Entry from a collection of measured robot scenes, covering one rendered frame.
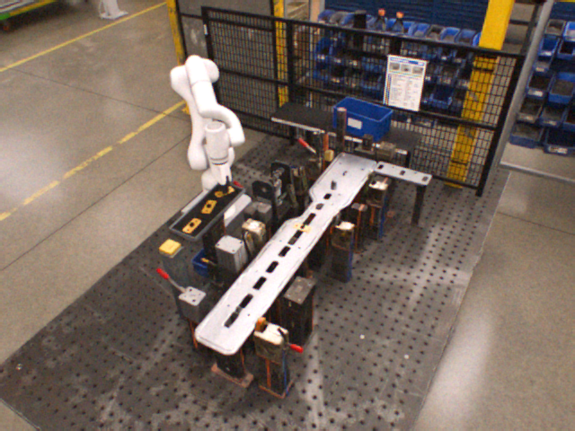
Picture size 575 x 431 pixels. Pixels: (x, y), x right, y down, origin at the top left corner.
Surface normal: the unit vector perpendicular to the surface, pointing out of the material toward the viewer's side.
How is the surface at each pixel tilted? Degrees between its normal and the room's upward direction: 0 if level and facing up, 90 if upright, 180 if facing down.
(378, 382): 0
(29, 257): 0
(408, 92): 90
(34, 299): 0
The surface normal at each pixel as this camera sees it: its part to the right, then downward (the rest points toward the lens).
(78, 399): -0.04, -0.76
